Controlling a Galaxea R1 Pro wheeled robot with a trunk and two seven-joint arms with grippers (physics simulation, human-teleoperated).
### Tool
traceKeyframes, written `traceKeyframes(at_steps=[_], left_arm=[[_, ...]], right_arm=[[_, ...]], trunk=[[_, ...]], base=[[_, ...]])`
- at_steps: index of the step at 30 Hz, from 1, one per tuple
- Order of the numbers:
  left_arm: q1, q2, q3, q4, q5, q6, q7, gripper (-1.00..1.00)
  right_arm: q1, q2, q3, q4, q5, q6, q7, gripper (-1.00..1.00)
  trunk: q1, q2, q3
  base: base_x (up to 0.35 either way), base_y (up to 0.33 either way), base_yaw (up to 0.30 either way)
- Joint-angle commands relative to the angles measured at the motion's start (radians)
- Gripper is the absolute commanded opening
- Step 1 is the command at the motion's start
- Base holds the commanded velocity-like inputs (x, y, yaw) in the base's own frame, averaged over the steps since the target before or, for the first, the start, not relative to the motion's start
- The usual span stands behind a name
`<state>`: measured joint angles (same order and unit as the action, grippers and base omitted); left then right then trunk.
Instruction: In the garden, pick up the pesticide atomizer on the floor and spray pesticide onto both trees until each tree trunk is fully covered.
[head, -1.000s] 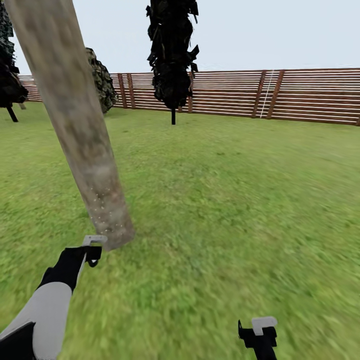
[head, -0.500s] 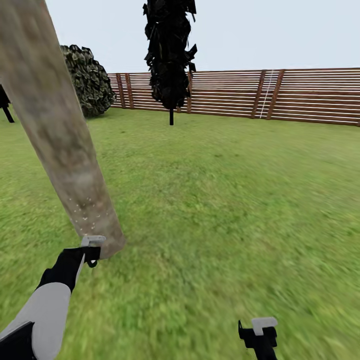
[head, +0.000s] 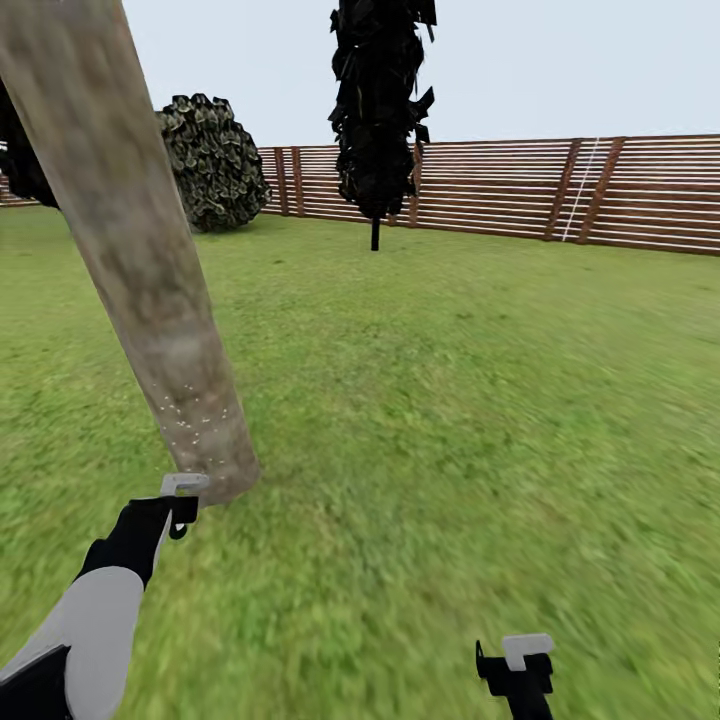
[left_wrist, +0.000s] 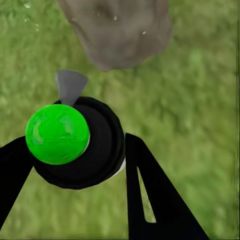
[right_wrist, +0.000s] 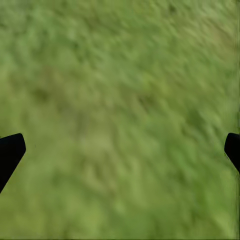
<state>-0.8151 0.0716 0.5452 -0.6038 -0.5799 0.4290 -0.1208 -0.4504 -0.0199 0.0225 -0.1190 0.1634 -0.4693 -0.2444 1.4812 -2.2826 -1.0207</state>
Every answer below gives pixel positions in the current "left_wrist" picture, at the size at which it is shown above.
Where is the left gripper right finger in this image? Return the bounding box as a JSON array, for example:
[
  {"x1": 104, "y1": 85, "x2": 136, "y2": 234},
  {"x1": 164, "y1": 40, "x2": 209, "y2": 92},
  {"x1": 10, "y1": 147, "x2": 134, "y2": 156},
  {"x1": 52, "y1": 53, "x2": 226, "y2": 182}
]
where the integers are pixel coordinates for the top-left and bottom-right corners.
[{"x1": 125, "y1": 133, "x2": 210, "y2": 240}]

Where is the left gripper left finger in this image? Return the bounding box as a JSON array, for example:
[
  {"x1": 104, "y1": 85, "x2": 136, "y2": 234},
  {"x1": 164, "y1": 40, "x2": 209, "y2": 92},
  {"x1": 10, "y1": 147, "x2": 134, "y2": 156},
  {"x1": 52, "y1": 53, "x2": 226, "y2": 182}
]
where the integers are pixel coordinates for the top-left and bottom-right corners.
[{"x1": 0, "y1": 136, "x2": 34, "y2": 230}]

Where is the pesticide atomizer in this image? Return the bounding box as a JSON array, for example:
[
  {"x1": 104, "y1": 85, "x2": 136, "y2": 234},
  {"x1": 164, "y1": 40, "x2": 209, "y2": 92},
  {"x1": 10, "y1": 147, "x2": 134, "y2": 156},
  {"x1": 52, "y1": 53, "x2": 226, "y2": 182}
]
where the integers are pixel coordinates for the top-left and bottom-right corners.
[{"x1": 25, "y1": 69, "x2": 126, "y2": 191}]

